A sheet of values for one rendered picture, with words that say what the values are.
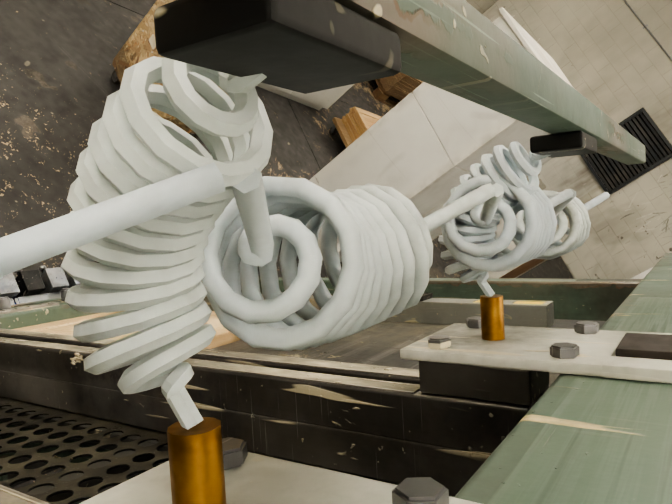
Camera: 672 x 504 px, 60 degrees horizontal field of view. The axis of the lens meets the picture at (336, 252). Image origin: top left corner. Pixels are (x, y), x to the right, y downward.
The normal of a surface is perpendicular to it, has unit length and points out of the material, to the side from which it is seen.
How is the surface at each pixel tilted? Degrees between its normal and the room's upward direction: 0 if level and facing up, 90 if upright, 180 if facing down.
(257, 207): 89
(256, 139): 57
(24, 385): 90
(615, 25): 90
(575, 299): 90
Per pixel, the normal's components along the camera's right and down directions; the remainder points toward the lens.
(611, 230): -0.61, -0.05
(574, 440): -0.06, -1.00
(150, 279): 0.51, -0.02
